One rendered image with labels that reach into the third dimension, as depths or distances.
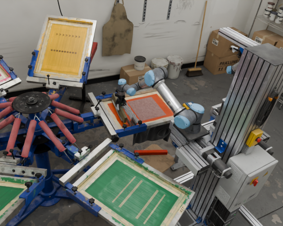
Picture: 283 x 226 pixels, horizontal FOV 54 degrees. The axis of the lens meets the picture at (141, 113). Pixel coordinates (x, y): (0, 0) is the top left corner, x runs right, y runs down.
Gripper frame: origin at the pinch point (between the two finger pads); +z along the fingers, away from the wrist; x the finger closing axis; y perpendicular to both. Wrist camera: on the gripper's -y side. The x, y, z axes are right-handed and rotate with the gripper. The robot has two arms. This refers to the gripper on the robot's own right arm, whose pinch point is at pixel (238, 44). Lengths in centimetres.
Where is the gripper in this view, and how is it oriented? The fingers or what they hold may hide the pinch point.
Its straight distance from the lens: 296.5
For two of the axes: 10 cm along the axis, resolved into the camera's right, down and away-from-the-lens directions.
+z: -1.0, -6.3, 7.7
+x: 9.9, -0.8, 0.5
